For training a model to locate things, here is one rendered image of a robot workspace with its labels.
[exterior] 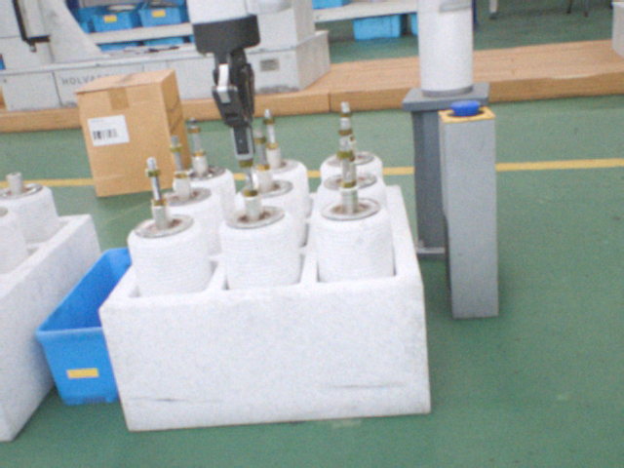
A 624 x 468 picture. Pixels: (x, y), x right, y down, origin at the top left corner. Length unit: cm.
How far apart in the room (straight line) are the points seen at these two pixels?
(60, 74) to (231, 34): 259
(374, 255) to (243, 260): 16
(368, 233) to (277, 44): 217
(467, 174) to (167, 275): 45
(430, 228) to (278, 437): 57
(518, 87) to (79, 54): 198
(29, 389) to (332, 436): 43
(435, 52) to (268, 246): 55
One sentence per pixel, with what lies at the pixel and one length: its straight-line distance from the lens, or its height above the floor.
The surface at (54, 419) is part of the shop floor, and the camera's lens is 103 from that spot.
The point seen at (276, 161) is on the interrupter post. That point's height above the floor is 26.
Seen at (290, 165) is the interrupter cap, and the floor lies 25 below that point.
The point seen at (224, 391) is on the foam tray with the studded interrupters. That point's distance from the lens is 88.
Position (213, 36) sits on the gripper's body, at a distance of 78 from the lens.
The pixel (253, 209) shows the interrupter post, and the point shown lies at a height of 27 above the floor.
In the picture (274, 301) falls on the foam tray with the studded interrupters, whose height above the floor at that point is 17.
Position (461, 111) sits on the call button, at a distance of 100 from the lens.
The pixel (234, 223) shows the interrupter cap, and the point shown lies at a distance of 84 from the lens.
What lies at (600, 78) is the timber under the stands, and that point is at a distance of 269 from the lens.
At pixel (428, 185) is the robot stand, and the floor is 14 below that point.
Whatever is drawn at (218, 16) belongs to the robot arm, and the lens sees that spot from 77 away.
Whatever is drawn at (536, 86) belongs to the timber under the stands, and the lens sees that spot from 268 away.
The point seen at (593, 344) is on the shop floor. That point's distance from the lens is 105.
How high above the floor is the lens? 53
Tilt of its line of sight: 21 degrees down
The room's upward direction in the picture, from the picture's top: 7 degrees counter-clockwise
